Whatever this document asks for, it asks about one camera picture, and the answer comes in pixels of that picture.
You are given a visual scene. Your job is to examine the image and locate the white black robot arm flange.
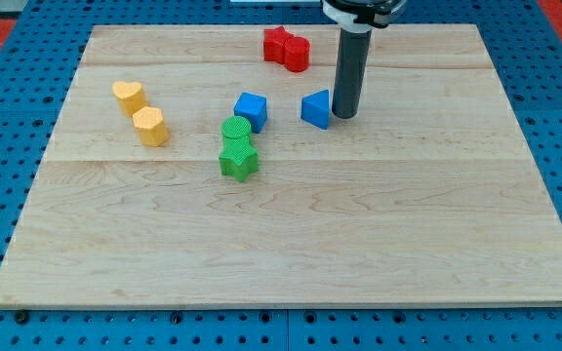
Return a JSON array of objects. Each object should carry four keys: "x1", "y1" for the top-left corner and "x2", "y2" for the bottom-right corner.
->
[{"x1": 322, "y1": 0, "x2": 408, "y2": 33}]

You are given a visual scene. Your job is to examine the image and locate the green star block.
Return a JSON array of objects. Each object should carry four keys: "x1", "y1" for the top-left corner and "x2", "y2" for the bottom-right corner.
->
[{"x1": 219, "y1": 136, "x2": 259, "y2": 182}]

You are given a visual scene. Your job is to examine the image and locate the green cylinder block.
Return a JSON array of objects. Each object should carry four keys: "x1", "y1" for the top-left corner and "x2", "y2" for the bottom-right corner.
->
[{"x1": 221, "y1": 116, "x2": 252, "y2": 148}]

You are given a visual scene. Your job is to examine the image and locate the red star block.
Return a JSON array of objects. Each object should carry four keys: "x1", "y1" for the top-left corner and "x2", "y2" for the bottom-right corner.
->
[{"x1": 262, "y1": 26, "x2": 293, "y2": 64}]

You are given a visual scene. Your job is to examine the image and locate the yellow heart block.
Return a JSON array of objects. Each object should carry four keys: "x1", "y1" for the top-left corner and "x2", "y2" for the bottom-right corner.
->
[{"x1": 111, "y1": 81, "x2": 148, "y2": 117}]

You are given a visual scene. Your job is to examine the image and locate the blue triangle block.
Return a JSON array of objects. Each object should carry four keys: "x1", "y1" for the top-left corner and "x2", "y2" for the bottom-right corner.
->
[{"x1": 301, "y1": 90, "x2": 330, "y2": 130}]

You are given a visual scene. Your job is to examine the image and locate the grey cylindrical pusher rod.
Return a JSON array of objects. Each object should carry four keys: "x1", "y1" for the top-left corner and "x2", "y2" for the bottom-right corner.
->
[{"x1": 332, "y1": 29, "x2": 372, "y2": 119}]

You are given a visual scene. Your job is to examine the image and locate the blue cube block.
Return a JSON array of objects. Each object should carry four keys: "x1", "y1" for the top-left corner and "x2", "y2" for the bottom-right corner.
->
[{"x1": 233, "y1": 92, "x2": 267, "y2": 134}]

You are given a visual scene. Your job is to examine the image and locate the red cylinder block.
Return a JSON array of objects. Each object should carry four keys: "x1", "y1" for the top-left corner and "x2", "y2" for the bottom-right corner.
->
[{"x1": 283, "y1": 36, "x2": 310, "y2": 72}]

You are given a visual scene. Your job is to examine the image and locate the yellow hexagon block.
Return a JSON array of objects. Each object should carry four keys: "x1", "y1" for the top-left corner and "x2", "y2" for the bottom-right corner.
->
[{"x1": 133, "y1": 106, "x2": 170, "y2": 147}]

